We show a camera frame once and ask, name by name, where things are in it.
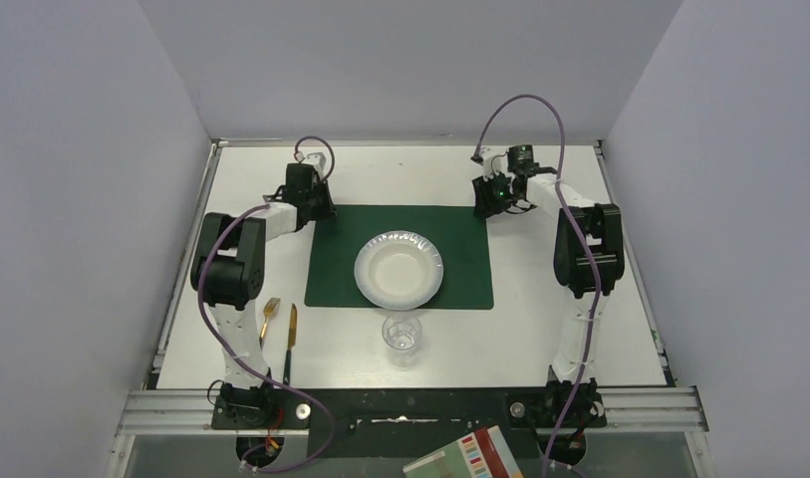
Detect colourful booklet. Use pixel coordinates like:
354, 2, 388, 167
403, 425, 523, 478

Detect clear plastic cup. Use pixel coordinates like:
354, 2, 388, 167
381, 312, 423, 367

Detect gold knife black handle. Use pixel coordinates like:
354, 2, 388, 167
282, 304, 298, 385

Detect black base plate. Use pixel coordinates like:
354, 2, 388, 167
206, 382, 607, 463

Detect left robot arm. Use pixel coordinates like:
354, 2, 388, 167
190, 157, 336, 420

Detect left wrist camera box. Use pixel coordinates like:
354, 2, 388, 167
303, 152, 329, 182

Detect aluminium frame rail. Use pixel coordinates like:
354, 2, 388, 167
117, 387, 708, 436

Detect green placemat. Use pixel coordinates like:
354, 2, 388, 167
304, 205, 494, 310

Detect white plate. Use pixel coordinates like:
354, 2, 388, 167
354, 230, 444, 312

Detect gold fork black handle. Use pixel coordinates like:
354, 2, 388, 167
258, 297, 281, 348

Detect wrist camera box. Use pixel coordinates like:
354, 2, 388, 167
481, 154, 504, 181
303, 152, 329, 182

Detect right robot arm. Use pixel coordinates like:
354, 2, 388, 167
472, 144, 626, 422

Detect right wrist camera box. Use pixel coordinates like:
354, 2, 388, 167
481, 154, 504, 181

